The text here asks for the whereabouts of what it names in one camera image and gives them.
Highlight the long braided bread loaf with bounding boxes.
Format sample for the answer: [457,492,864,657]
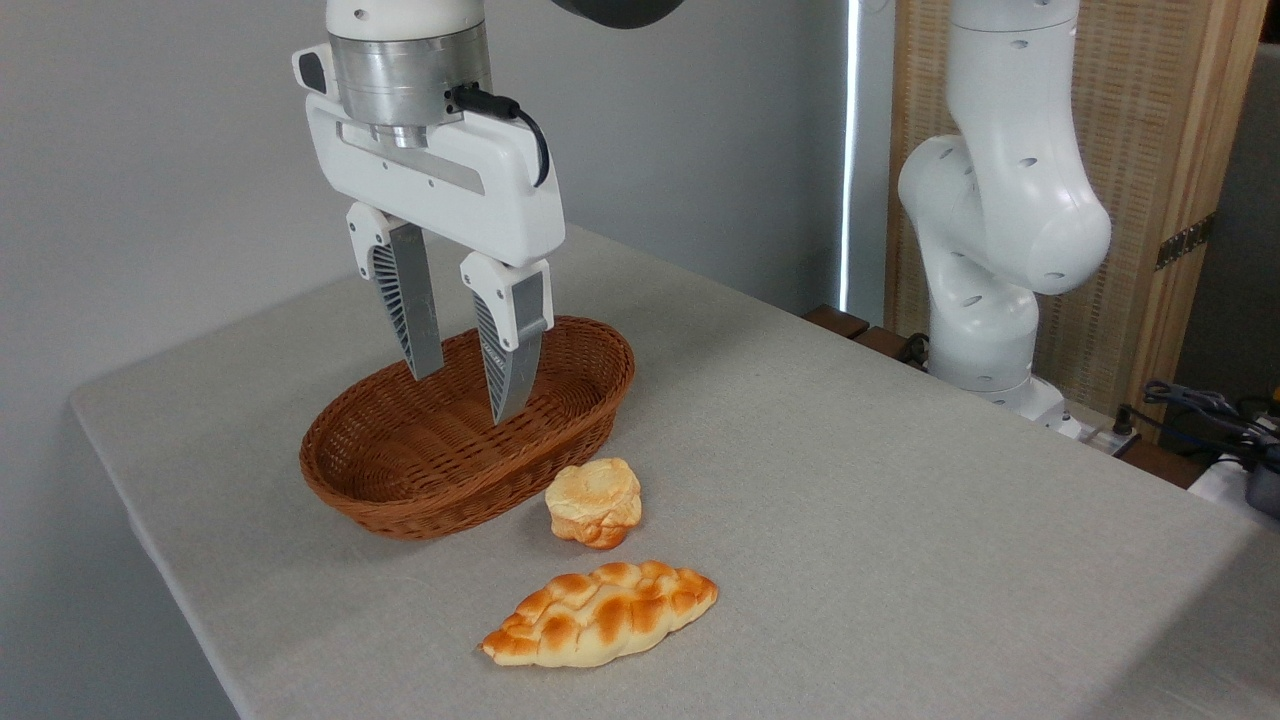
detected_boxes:
[478,561,720,669]

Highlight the white power strip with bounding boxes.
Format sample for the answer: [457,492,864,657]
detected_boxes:
[1060,405,1141,456]

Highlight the bright vertical light strip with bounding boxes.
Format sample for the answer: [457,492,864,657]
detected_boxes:
[840,0,862,311]

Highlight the metal screen hinge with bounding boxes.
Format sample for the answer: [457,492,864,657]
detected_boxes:
[1155,212,1216,271]

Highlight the small round bread bun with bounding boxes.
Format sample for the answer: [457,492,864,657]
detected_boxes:
[545,458,643,551]

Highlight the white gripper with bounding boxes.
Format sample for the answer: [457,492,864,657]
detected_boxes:
[293,42,566,425]

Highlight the black cable bundle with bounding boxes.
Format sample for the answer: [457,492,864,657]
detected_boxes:
[1115,380,1280,471]

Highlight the brown oval wicker basket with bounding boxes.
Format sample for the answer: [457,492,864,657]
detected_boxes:
[299,316,636,541]

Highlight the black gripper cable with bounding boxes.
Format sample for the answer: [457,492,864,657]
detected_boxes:
[447,84,551,188]

